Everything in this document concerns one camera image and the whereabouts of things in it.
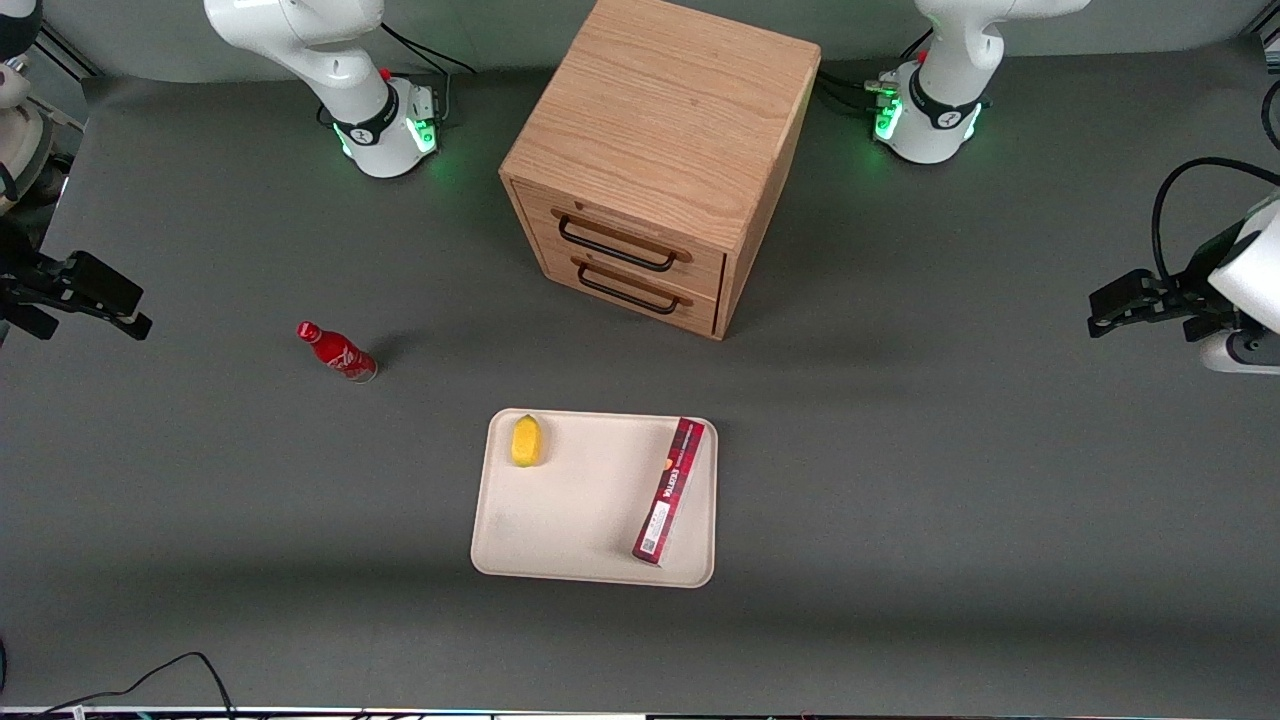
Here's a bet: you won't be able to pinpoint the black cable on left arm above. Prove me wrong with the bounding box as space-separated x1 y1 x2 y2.
1150 156 1280 287

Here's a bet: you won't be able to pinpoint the wooden drawer front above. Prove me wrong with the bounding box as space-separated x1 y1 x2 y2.
512 183 728 301
538 240 721 338

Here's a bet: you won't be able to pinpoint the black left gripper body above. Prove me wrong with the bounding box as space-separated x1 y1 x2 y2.
1090 268 1216 323

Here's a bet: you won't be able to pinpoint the beige plastic tray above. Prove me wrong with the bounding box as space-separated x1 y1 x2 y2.
470 408 719 589

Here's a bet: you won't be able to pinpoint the aluminium frame rail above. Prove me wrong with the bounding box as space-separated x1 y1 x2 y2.
38 22 103 83

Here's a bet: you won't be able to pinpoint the black cable at table edge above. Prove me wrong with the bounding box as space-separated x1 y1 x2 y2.
28 651 238 720

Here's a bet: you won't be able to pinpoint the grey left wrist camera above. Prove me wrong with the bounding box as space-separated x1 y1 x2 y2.
1199 328 1280 376

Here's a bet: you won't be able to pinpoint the long red cardboard box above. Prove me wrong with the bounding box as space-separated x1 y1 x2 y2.
631 416 708 568

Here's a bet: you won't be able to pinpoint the black left arm base cables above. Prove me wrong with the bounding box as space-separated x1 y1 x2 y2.
814 68 901 113

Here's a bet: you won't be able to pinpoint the black right arm base cable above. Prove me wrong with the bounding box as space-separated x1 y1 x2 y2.
378 20 479 79

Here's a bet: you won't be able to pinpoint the beige round background equipment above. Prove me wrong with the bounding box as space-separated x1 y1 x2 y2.
0 58 58 215

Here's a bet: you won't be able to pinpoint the red coke bottle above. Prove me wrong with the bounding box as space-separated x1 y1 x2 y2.
296 320 380 385

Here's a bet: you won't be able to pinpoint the wooden drawer cabinet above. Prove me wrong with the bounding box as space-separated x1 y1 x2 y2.
498 0 823 342

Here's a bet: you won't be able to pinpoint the yellow lemon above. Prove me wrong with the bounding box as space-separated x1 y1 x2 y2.
510 414 544 469

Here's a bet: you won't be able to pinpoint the black metal drawer handle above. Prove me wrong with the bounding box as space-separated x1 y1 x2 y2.
557 214 679 274
576 261 683 316

